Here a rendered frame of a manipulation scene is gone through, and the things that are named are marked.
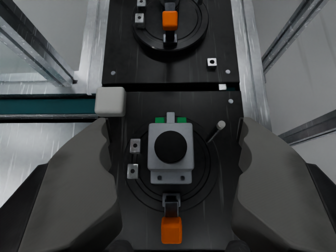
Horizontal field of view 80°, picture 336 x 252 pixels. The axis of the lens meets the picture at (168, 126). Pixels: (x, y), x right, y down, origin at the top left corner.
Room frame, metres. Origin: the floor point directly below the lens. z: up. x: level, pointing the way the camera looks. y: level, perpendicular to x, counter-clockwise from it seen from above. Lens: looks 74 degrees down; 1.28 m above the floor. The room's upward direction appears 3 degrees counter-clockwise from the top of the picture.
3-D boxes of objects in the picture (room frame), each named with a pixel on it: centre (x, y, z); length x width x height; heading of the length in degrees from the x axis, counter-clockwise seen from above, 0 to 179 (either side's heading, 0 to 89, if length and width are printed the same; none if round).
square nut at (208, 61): (0.20, -0.08, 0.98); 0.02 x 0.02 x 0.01; 87
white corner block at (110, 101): (0.13, 0.09, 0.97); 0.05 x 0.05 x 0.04; 87
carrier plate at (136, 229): (0.03, 0.00, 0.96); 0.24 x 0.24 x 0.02; 87
